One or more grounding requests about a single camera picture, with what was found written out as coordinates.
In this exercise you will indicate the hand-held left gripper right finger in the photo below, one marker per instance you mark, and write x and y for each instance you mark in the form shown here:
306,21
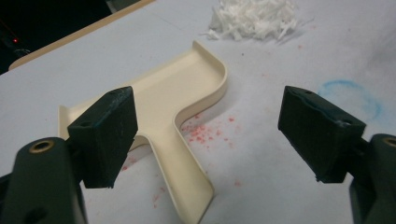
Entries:
317,133

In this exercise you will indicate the pile of white paper shreds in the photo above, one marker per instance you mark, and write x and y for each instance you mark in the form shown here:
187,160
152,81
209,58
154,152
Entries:
253,18

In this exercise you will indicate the cream plastic dustpan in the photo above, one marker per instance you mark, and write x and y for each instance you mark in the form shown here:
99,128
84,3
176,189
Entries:
174,102

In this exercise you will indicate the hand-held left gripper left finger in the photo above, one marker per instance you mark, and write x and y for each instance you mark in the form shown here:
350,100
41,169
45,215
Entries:
102,138

